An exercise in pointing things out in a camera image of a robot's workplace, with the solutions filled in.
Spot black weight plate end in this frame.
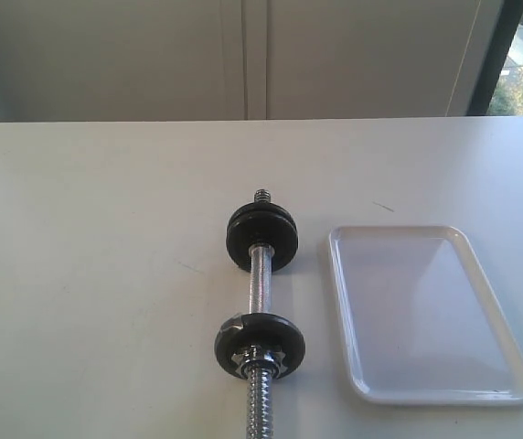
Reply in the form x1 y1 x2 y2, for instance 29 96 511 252
226 212 298 272

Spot chrome threaded dumbbell bar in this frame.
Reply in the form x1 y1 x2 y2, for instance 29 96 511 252
240 187 277 439

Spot chrome spin-lock collar nut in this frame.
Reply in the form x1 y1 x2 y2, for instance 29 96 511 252
231 346 287 379

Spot white plastic tray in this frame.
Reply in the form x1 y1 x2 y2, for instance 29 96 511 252
327 225 523 407

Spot dark window frame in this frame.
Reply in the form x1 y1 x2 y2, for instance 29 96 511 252
465 0 523 116

